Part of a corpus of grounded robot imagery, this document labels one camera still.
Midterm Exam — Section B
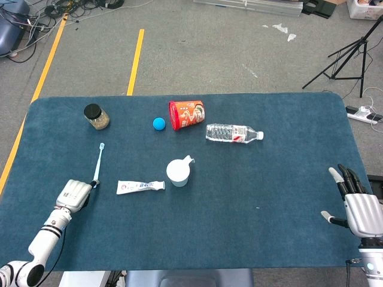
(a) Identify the black tripod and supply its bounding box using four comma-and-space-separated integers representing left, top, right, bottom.
302, 14, 383, 99

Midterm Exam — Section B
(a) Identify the red snack canister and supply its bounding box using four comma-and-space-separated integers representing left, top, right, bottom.
168, 100, 206, 132

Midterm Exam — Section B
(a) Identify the blue grey robot torso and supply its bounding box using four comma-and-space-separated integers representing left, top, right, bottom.
124, 268, 254, 287

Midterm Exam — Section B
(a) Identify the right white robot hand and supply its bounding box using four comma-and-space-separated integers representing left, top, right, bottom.
320, 163, 383, 239

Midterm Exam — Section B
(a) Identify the long aluminium profile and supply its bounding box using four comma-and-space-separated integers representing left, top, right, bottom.
193, 0, 303, 18

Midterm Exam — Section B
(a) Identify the glass jar black lid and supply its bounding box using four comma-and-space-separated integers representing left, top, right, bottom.
83, 103, 111, 131

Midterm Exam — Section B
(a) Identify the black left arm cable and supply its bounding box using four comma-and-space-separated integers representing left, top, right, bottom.
38, 224, 68, 285

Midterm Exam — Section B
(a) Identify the blue grey padded seat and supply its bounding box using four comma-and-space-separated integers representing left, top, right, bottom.
0, 0, 31, 57

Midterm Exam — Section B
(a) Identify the pale blue handled cup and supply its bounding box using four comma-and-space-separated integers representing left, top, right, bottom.
166, 154, 196, 188

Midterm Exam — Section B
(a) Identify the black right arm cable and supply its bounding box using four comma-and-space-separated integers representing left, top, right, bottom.
345, 258, 364, 287

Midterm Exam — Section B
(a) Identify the black cable bundle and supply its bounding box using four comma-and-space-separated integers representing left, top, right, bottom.
26, 0, 125, 30

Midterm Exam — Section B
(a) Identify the white plastic basket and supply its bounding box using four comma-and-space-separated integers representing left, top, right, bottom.
346, 0, 383, 21

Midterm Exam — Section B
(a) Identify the white toothpaste tube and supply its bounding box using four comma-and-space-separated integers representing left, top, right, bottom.
115, 179, 166, 196

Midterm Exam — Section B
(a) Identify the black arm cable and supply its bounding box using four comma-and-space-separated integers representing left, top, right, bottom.
345, 258, 364, 287
38, 224, 68, 285

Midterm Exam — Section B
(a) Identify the clear plastic water bottle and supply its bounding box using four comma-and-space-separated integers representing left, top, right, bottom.
205, 123, 265, 145

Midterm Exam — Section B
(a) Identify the light blue toothbrush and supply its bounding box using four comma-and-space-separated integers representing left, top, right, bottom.
91, 142, 106, 189

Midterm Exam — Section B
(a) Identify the blue carpet table cover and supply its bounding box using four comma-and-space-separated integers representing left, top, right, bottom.
0, 92, 375, 272

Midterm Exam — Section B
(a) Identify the white power strip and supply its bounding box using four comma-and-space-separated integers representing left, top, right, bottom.
345, 105, 383, 125

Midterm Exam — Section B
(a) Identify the black flat bracket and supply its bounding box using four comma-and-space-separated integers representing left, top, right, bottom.
301, 0, 336, 19

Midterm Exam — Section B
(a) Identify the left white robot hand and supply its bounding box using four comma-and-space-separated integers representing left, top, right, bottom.
55, 179, 101, 213

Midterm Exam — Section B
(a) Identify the thin white cable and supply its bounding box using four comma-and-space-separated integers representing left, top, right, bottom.
341, 86, 383, 132

